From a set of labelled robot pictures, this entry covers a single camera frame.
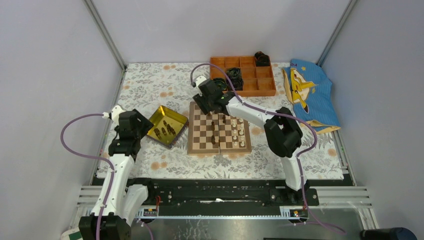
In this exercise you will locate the wooden chessboard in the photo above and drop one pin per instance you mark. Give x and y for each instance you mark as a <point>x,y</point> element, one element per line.
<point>216,134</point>

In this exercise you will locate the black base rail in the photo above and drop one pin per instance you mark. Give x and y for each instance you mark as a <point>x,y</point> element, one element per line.
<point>222,197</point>

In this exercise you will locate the floral tablecloth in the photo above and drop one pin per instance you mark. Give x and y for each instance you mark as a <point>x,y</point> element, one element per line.
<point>147,86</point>

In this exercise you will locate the blue pikachu shirt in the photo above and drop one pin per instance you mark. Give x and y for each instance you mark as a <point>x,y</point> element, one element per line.
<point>308,89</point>

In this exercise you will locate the green checkered mat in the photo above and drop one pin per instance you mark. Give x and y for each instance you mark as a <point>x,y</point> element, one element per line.
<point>71,234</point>

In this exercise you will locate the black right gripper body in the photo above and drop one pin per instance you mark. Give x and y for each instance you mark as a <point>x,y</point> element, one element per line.
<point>204,104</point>

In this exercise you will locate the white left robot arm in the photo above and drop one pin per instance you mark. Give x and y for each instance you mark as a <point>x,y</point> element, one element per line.
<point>115,197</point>

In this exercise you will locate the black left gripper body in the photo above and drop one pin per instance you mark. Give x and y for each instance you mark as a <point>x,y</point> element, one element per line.
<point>145,126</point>

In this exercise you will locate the orange wooden compartment tray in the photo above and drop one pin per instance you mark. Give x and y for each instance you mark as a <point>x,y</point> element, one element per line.
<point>258,80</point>

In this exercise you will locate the gold tin box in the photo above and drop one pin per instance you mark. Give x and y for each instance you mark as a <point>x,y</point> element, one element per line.
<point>168,126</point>

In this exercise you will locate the black cylinder object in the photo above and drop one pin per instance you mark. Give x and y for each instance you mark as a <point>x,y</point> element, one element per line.
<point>395,233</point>

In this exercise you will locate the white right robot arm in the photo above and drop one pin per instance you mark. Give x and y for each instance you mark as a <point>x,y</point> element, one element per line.
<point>283,134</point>

